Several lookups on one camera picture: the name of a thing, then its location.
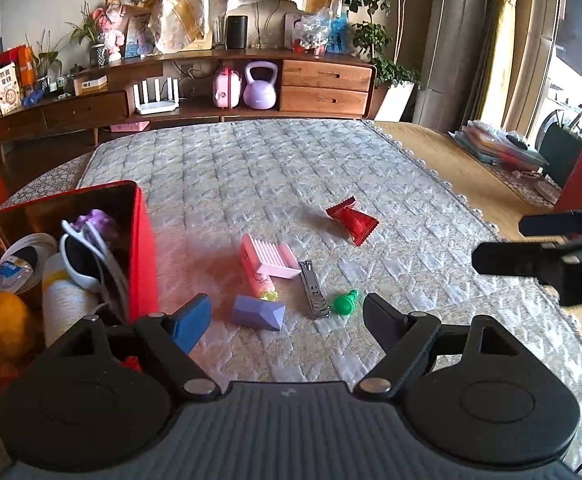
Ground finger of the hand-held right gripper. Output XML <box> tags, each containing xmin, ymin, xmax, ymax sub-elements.
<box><xmin>472</xmin><ymin>240</ymin><xmax>562</xmax><ymax>278</ymax></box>
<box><xmin>518</xmin><ymin>207</ymin><xmax>582</xmax><ymax>239</ymax></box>

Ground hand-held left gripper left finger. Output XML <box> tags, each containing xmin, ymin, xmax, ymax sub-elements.
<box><xmin>21</xmin><ymin>292</ymin><xmax>222</xmax><ymax>404</ymax></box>

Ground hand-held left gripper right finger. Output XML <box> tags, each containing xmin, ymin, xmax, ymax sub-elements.
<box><xmin>353</xmin><ymin>294</ymin><xmax>556</xmax><ymax>403</ymax></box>

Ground green toy piece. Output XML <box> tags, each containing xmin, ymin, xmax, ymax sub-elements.
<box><xmin>333</xmin><ymin>288</ymin><xmax>360</xmax><ymax>316</ymax></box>

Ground purple block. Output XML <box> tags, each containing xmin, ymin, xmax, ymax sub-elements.
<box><xmin>232</xmin><ymin>294</ymin><xmax>286</xmax><ymax>332</ymax></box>

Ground silver nail clipper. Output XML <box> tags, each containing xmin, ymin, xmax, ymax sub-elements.
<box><xmin>298</xmin><ymin>260</ymin><xmax>332</xmax><ymax>320</ymax></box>

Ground red tin box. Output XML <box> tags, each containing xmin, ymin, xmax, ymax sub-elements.
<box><xmin>0</xmin><ymin>180</ymin><xmax>160</xmax><ymax>386</ymax></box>

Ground pink clip yellow flower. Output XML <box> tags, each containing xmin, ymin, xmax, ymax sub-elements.
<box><xmin>243</xmin><ymin>265</ymin><xmax>279</xmax><ymax>303</ymax></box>

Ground red foil packet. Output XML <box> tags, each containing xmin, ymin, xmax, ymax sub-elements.
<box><xmin>326</xmin><ymin>197</ymin><xmax>379</xmax><ymax>247</ymax></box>

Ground pink comb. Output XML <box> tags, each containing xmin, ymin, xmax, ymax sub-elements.
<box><xmin>238</xmin><ymin>233</ymin><xmax>302</xmax><ymax>280</ymax></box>

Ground white sunglasses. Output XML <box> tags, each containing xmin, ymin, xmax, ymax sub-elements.
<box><xmin>60</xmin><ymin>219</ymin><xmax>130</xmax><ymax>321</ymax></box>

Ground white bottle yellow label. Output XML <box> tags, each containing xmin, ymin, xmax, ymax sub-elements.
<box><xmin>41</xmin><ymin>252</ymin><xmax>102</xmax><ymax>348</ymax></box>

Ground purple toy figure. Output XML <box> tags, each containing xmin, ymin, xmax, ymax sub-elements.
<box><xmin>73</xmin><ymin>209</ymin><xmax>116</xmax><ymax>241</ymax></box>

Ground small blue white packet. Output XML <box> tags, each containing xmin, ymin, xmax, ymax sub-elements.
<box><xmin>0</xmin><ymin>256</ymin><xmax>34</xmax><ymax>291</ymax></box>

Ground orange fruit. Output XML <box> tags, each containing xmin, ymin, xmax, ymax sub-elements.
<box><xmin>0</xmin><ymin>292</ymin><xmax>32</xmax><ymax>361</ymax></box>

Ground white saucer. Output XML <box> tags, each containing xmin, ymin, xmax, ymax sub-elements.
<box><xmin>533</xmin><ymin>180</ymin><xmax>564</xmax><ymax>206</ymax></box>

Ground dark green kettle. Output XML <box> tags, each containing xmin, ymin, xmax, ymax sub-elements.
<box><xmin>538</xmin><ymin>107</ymin><xmax>582</xmax><ymax>188</ymax></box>

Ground stack of books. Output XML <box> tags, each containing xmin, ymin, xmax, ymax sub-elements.
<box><xmin>448</xmin><ymin>120</ymin><xmax>549</xmax><ymax>166</ymax></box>

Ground yellow bamboo mat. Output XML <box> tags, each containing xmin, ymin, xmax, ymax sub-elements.
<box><xmin>373</xmin><ymin>120</ymin><xmax>582</xmax><ymax>361</ymax></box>

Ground quilted grey mat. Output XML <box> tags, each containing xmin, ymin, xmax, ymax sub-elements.
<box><xmin>78</xmin><ymin>119</ymin><xmax>582</xmax><ymax>461</ymax></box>

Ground yellow curtain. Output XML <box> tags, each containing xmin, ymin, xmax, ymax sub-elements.
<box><xmin>476</xmin><ymin>0</ymin><xmax>562</xmax><ymax>136</ymax></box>

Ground grey lace tablecloth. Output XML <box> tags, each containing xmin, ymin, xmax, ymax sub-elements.
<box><xmin>0</xmin><ymin>152</ymin><xmax>94</xmax><ymax>241</ymax></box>

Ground covered floor air conditioner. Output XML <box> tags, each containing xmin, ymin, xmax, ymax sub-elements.
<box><xmin>411</xmin><ymin>0</ymin><xmax>502</xmax><ymax>128</ymax></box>

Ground white router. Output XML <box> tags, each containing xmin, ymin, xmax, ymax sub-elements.
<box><xmin>133</xmin><ymin>77</ymin><xmax>180</xmax><ymax>115</ymax></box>

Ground wooden TV cabinet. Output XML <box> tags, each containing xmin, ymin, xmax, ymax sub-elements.
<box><xmin>0</xmin><ymin>49</ymin><xmax>378</xmax><ymax>146</ymax></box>

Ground pink mini suitcase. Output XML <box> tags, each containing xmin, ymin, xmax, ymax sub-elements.
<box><xmin>213</xmin><ymin>66</ymin><xmax>244</xmax><ymax>109</ymax></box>

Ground purple kettlebell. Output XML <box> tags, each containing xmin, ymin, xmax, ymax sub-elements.
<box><xmin>243</xmin><ymin>61</ymin><xmax>279</xmax><ymax>110</ymax></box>

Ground tall potted plant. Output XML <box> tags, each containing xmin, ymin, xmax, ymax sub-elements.
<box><xmin>343</xmin><ymin>0</ymin><xmax>439</xmax><ymax>121</ymax></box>

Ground cream small box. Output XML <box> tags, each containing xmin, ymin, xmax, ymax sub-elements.
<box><xmin>73</xmin><ymin>75</ymin><xmax>108</xmax><ymax>96</ymax></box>

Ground plant in striped vase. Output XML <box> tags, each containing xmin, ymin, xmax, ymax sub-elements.
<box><xmin>66</xmin><ymin>0</ymin><xmax>109</xmax><ymax>67</ymax></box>

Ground black speaker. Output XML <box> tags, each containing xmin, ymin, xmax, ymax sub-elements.
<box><xmin>227</xmin><ymin>15</ymin><xmax>249</xmax><ymax>50</ymax></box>

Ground cereal box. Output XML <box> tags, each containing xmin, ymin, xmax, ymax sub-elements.
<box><xmin>0</xmin><ymin>62</ymin><xmax>24</xmax><ymax>117</ymax></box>

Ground clear plastic bag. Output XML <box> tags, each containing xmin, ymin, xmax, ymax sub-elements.
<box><xmin>293</xmin><ymin>5</ymin><xmax>334</xmax><ymax>56</ymax></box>

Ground small potted plant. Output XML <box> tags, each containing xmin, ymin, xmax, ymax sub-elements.
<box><xmin>23</xmin><ymin>30</ymin><xmax>64</xmax><ymax>92</ymax></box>

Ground pink plush doll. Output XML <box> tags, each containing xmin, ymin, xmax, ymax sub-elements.
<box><xmin>93</xmin><ymin>2</ymin><xmax>132</xmax><ymax>63</ymax></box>

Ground orange gift bag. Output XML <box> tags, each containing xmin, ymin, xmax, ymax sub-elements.
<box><xmin>0</xmin><ymin>45</ymin><xmax>36</xmax><ymax>88</ymax></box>

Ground white picture frame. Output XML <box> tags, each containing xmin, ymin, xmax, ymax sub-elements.
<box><xmin>284</xmin><ymin>12</ymin><xmax>306</xmax><ymax>50</ymax></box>

